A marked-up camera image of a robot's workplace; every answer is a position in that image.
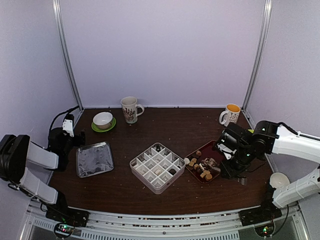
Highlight red chocolate tray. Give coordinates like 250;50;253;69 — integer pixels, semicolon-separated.
186;140;225;184

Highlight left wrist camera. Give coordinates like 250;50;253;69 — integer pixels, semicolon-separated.
62;113;74;138

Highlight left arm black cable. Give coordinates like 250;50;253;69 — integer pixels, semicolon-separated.
46;105;80;148

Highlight white bowl off table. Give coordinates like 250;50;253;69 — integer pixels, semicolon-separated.
269;172;290;189

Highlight yellow interior mug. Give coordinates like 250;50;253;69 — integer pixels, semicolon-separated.
218;103;241;127

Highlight white divided tin box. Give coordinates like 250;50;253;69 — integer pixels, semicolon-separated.
129;142;186;195

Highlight metal tongs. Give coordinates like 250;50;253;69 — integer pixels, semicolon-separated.
201;157;248;186

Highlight front metal rail base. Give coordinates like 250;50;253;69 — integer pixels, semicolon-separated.
24;209;307;240

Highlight bunny print tin lid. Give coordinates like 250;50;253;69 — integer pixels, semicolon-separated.
76;141;115;178

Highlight right aluminium frame post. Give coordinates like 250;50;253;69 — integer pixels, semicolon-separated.
242;0;273;113

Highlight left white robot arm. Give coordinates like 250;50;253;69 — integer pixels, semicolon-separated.
0;127;86;222

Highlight white bowl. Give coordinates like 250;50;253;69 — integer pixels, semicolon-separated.
93;112;113;126

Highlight tall coral print mug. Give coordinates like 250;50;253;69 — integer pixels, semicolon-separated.
120;96;145;124

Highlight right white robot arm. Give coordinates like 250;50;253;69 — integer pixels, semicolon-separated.
215;120;320;221

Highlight green saucer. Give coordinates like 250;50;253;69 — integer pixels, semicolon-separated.
91;117;117;133

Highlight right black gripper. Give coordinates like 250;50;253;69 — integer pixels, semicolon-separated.
220;145;256;180

